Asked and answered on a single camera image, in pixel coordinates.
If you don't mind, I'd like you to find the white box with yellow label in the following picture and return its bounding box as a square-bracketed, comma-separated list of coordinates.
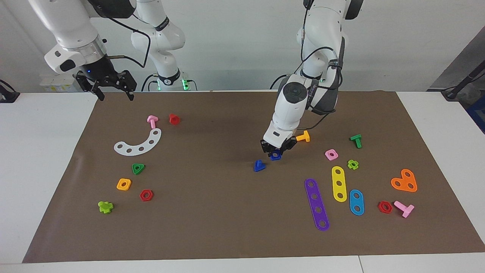
[40, 74, 82, 93]

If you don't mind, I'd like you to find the white curved five-hole plate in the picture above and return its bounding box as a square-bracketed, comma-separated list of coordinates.
[114, 128, 162, 157]

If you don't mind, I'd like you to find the yellow three-hole plastic plate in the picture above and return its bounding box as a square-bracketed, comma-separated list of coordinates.
[332, 166, 348, 202]

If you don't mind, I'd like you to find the purple four-hole plastic plate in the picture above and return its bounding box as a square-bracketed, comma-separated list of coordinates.
[304, 179, 330, 232]

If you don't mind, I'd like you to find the brown table mat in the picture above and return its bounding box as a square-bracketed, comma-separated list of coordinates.
[22, 90, 485, 264]

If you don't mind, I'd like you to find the blue two-hole plastic plate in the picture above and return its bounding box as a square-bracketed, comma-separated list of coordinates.
[349, 189, 365, 216]

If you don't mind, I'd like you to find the orange angled plastic plate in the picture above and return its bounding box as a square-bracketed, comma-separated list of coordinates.
[391, 169, 418, 193]

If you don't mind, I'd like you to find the black pole stand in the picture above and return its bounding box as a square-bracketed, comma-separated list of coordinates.
[441, 61, 485, 101]

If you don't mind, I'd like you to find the blue object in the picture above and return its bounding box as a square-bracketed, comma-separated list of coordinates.
[467, 95, 485, 134]

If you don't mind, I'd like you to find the grey slanted board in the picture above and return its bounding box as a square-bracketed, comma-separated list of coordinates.
[427, 27, 485, 91]

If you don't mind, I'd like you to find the black base cable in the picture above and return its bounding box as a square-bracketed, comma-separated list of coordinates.
[141, 73, 160, 92]
[270, 73, 289, 90]

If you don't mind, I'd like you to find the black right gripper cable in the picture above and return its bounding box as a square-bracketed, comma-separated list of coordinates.
[102, 11, 152, 69]

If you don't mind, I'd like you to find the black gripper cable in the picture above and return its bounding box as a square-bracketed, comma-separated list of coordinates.
[294, 0, 343, 132]
[102, 11, 152, 69]

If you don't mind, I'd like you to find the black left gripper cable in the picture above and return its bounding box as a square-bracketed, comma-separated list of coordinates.
[294, 0, 343, 132]

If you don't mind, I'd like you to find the black clamp mount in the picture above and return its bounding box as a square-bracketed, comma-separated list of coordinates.
[0, 79, 20, 104]

